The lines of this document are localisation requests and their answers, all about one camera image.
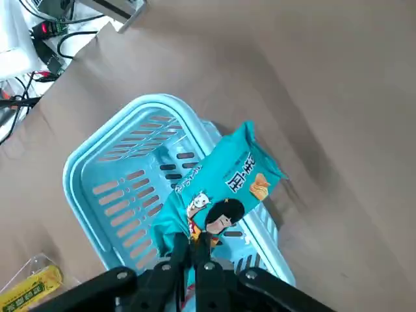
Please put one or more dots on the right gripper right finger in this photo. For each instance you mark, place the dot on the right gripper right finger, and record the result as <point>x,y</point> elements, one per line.
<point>227,292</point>

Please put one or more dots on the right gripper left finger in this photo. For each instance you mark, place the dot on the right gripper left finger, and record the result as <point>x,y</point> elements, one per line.
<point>152,292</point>

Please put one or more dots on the teal chips bag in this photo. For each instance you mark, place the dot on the teal chips bag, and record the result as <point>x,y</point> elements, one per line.
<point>227,182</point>

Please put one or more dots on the yellow label drink bottle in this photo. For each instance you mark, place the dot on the yellow label drink bottle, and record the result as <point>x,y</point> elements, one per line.
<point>29,289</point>

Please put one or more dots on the clear acrylic bottle tray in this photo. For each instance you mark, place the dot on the clear acrylic bottle tray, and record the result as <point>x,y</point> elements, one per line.
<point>31,265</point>

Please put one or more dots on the light blue plastic basket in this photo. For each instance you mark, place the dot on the light blue plastic basket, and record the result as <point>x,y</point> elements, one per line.
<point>97,169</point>

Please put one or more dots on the circuit board with red light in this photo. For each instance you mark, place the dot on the circuit board with red light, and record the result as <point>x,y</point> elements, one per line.
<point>48,29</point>

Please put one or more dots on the aluminium profile post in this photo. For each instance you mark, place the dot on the aluminium profile post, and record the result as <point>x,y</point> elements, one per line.
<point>113,9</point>

